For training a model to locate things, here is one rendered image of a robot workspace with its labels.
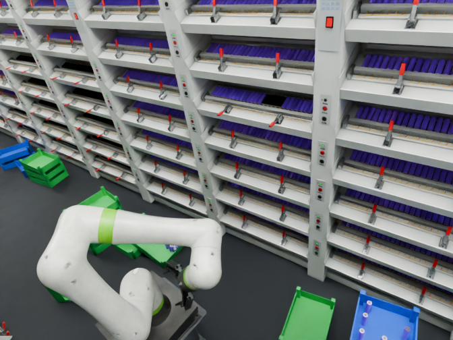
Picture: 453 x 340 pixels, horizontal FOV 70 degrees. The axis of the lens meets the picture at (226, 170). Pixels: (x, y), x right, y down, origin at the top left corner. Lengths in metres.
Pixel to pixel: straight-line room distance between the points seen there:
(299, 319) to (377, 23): 1.39
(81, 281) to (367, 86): 1.09
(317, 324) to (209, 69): 1.35
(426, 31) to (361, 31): 0.17
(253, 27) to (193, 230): 0.76
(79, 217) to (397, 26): 1.12
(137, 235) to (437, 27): 1.07
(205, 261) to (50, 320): 1.36
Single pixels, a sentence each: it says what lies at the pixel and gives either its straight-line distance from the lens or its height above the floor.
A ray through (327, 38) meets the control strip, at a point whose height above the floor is 1.32.
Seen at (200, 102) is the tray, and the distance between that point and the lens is 1.66.
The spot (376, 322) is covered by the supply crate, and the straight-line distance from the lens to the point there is 1.45.
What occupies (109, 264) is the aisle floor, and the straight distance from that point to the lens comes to 2.33.
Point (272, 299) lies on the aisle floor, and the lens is 1.92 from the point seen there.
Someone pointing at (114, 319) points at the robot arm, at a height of 0.68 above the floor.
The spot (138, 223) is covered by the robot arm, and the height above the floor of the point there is 0.92.
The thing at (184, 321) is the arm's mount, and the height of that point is 0.36.
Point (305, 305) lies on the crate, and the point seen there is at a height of 0.00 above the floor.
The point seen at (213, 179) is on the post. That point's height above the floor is 0.48.
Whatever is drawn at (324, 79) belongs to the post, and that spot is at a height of 1.18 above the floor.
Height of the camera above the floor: 1.65
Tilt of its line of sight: 37 degrees down
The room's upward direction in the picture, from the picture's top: 9 degrees counter-clockwise
